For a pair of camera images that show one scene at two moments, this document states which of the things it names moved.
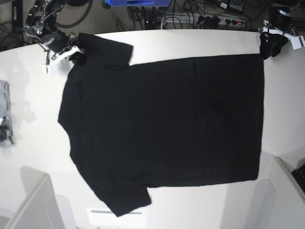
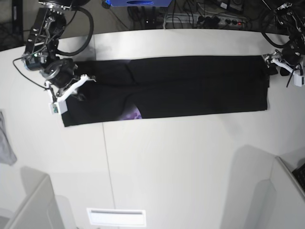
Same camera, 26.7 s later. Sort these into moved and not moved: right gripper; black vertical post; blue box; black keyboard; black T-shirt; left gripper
Moved: black T-shirt; right gripper; left gripper
Not moved: black vertical post; blue box; black keyboard
